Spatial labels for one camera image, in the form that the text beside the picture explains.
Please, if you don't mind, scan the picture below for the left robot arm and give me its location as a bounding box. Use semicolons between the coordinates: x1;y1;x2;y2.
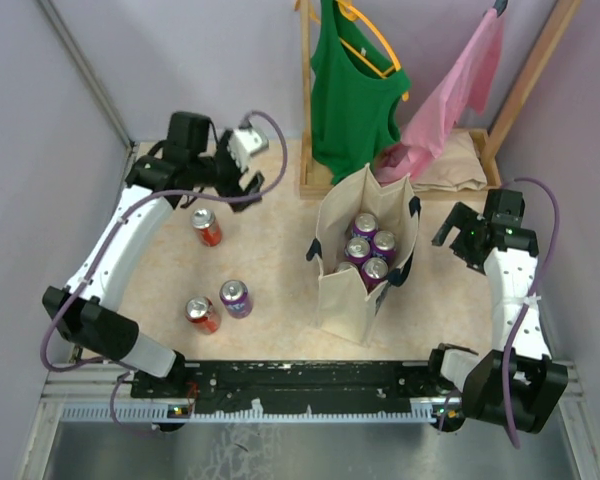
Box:
42;110;271;397

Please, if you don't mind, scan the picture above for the purple fanta can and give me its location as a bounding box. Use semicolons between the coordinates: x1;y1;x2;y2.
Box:
344;236;371;269
360;257;389;292
371;230;397;266
219;280;253;319
351;212;379;242

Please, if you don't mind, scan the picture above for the wooden clothes rack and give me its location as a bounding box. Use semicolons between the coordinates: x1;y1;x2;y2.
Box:
294;0;580;201

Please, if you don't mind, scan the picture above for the beige canvas tote bag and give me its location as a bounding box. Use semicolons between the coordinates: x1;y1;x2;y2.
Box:
306;166;421;345

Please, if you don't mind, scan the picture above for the green tank top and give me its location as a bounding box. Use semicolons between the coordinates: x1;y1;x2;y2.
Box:
310;1;411;185

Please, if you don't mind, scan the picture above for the yellow clothes hanger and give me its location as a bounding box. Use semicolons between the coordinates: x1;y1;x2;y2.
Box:
293;0;411;103

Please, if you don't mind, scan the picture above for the purple Fanta can top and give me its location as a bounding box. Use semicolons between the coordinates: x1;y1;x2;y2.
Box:
371;230;397;266

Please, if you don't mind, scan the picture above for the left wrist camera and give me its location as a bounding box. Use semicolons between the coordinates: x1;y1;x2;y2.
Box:
229;126;269;162

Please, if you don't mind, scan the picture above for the red Coke can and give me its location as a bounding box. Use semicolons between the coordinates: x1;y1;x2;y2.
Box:
185;296;221;335
335;261;357;273
191;208;223;247

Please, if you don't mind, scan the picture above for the beige folded cloth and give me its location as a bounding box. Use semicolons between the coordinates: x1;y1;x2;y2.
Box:
412;131;488;192

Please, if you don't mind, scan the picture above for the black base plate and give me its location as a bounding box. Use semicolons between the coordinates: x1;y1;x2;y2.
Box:
131;360;461;415

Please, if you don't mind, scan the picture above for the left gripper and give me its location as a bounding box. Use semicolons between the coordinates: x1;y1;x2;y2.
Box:
191;130;265;213

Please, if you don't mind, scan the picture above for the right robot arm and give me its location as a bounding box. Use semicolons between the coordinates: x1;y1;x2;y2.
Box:
426;189;568;436

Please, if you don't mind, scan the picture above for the pink shirt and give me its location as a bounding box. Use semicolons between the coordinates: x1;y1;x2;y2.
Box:
375;7;504;185

